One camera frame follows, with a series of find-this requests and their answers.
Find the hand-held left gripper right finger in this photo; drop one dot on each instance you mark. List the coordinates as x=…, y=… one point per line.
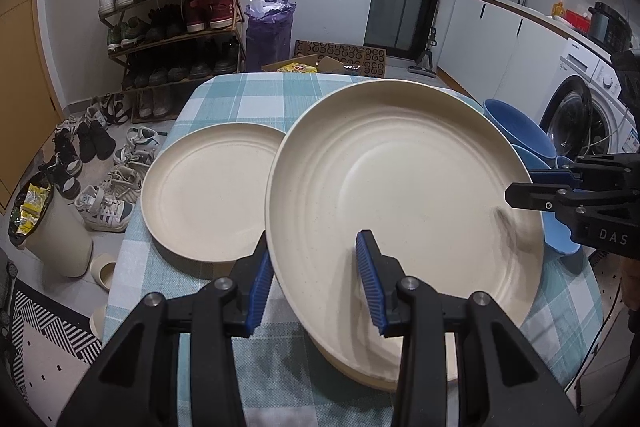
x=371, y=287

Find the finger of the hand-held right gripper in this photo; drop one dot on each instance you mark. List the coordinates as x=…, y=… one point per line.
x=550, y=176
x=535, y=197

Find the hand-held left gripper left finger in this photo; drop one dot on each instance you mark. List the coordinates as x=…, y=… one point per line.
x=257, y=292

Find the blue bowl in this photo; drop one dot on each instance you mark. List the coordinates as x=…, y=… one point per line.
x=520, y=127
x=560, y=232

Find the large cream plate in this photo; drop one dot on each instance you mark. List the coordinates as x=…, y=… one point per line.
x=400, y=167

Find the small cream plate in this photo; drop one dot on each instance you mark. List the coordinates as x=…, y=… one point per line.
x=210, y=197

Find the white washing machine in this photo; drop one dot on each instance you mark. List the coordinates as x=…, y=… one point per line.
x=580, y=62

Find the white kitchen cabinet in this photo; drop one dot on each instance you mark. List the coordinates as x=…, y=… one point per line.
x=490, y=42

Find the cream bin lid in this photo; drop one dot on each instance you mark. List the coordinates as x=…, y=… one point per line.
x=104, y=272

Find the red box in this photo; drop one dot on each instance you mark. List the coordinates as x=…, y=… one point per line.
x=577, y=21

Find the scattered sneakers pile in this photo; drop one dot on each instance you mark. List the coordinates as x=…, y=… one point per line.
x=105, y=209

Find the teal checked tablecloth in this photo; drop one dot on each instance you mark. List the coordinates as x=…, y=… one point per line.
x=240, y=107

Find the black white striped rug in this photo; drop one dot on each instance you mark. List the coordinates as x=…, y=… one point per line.
x=60, y=332

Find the cream trash bin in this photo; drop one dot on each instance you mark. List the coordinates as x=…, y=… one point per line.
x=55, y=242

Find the brown circle-pattern doormat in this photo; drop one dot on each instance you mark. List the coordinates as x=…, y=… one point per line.
x=370, y=62

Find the open cardboard box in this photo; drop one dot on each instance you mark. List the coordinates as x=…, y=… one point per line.
x=330, y=66

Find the yellow snack packet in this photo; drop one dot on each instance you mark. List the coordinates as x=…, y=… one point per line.
x=297, y=68

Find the purple plastic bag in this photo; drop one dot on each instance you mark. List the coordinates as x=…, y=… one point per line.
x=270, y=42

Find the wooden shoe rack with shoes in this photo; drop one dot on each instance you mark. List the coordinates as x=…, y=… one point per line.
x=205, y=9

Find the wooden wardrobe door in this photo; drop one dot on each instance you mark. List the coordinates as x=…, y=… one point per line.
x=20, y=82

